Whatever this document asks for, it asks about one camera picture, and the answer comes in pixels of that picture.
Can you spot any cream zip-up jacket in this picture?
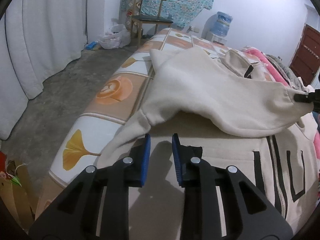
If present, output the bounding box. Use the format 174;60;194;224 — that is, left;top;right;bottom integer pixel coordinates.
97;47;319;232

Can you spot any grey blanket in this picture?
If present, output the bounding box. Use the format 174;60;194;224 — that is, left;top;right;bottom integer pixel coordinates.
265;54;304;91

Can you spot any dark red wooden door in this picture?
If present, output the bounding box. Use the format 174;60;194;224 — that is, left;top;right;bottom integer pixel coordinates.
290;24;319;85

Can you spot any pink floral blanket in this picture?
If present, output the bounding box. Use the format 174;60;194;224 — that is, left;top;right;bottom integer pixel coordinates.
241;47;319;144

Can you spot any brown paper bag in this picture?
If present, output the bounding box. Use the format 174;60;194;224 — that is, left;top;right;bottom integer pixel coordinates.
1;160;39;231

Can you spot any checkered orange white bedsheet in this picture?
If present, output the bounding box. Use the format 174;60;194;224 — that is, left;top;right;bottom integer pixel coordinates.
41;28;229;202

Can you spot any red gift bag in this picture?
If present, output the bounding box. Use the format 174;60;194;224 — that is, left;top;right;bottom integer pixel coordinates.
0;152;7;179

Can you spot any blue water bottle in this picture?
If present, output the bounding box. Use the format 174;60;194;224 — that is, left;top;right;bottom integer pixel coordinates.
213;11;233;37

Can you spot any white water dispenser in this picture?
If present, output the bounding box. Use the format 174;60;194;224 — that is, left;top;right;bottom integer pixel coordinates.
207;31;227;45

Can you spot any blue object on floor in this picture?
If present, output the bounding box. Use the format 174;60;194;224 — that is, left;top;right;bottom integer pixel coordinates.
85;41;97;50

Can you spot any wooden chair black seat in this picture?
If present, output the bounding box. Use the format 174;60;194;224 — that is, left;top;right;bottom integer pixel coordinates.
130;0;173;48

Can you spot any white plastic bag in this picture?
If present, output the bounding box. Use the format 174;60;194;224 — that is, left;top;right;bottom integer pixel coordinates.
98;24;131;49

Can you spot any white curtain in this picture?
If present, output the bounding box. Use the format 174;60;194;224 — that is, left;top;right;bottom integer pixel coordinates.
1;0;87;140

